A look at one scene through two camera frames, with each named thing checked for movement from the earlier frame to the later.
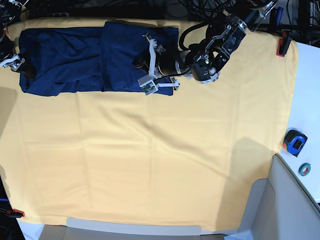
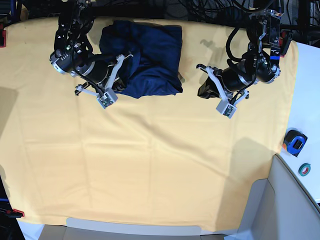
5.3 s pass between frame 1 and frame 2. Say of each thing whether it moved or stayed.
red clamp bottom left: stayed
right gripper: moved
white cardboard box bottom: stayed
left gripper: moved
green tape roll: stayed
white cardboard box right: stayed
